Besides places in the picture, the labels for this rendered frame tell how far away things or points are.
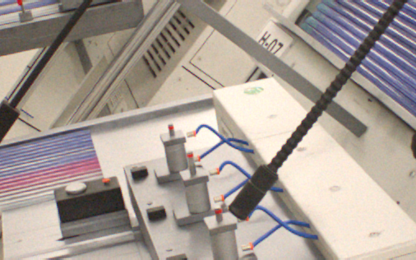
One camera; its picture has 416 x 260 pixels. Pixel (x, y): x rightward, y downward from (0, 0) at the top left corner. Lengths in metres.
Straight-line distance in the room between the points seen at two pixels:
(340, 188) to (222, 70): 1.34
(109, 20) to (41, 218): 1.05
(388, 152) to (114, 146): 0.47
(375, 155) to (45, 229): 0.39
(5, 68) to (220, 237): 4.74
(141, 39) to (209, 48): 0.16
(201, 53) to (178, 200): 1.24
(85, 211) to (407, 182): 0.37
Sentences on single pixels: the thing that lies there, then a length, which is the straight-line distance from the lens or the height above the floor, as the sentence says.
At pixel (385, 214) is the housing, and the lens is 0.86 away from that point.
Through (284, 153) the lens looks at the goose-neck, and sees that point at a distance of 0.75.
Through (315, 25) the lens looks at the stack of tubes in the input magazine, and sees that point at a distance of 1.23.
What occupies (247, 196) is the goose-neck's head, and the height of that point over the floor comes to 1.26.
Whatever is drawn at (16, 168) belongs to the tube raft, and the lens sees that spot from 1.30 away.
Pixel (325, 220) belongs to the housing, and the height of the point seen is 1.27.
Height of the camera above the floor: 1.38
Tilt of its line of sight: 7 degrees down
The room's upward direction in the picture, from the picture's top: 38 degrees clockwise
